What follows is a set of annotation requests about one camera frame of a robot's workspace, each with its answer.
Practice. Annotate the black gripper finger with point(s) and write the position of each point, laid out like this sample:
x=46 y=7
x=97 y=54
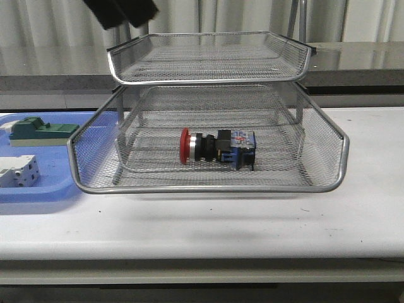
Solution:
x=111 y=13

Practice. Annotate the silver mesh tray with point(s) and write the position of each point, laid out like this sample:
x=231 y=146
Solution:
x=191 y=58
x=159 y=153
x=280 y=107

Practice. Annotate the red emergency push button switch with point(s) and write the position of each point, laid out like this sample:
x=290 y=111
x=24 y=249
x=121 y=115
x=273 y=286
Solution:
x=234 y=147

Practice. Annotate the silver mesh bottom tray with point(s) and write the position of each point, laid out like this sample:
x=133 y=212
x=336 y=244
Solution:
x=159 y=153

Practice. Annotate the silver mesh top tray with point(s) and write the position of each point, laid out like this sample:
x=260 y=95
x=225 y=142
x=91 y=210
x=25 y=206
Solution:
x=191 y=58

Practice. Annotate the green and beige terminal block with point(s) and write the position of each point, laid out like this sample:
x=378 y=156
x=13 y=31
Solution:
x=33 y=131

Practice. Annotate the small white component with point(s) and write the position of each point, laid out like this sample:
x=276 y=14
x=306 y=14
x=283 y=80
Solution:
x=7 y=127

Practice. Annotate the blue plastic tray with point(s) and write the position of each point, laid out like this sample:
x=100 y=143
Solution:
x=55 y=178

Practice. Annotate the grey metal rack frame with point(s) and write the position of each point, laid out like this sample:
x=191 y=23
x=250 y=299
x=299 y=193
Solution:
x=211 y=110

